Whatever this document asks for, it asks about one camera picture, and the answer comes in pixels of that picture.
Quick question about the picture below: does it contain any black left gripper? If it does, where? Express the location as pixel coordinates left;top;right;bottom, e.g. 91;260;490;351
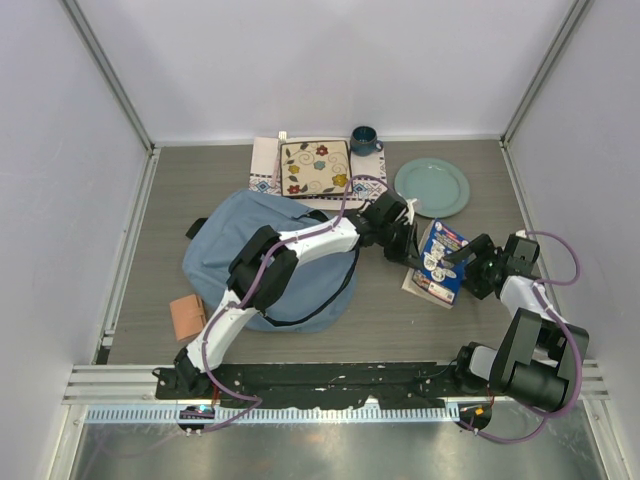
377;222;423;272

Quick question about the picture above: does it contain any dark blue cartoon book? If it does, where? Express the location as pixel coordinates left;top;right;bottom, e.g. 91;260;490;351
401;219;469;309

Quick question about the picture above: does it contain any light blue fabric backpack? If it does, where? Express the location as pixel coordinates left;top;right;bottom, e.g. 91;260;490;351
182;190;359;333

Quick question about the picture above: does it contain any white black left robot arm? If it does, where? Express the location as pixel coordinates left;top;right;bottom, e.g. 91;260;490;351
154;190;420;399

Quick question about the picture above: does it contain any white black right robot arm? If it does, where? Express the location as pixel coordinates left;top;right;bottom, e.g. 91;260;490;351
443;233;589;418

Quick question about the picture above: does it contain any round teal ceramic plate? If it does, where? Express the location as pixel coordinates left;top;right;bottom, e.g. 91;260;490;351
394;158;471;218

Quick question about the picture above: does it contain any dark blue ceramic mug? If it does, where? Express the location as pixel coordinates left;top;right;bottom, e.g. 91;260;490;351
349;126;384;157

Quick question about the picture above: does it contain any square floral ceramic plate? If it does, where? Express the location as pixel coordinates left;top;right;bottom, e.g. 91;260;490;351
280;140;352;198

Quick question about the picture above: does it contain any tan leather wallet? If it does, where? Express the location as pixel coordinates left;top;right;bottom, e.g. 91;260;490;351
169;294;206;342

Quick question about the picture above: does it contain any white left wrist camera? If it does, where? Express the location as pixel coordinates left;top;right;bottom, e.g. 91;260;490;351
401;198;421;225

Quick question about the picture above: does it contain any white slotted cable duct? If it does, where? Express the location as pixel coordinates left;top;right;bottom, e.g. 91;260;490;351
85;402;460;425

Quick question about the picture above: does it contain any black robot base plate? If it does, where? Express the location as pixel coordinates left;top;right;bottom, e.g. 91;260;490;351
155;360;514;410

